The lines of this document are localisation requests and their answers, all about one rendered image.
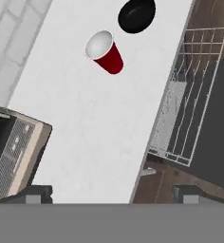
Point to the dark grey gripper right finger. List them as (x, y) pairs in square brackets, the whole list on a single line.
[(188, 191)]

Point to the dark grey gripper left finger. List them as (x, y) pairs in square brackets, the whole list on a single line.
[(38, 191)]

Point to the dark grey dishwasher door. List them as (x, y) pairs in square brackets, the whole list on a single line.
[(216, 126)]

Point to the red plastic cup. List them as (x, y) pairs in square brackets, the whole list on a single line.
[(107, 53)]

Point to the black bowl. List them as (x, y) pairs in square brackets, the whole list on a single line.
[(136, 15)]

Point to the beige microwave oven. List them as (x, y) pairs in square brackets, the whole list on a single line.
[(12, 152)]

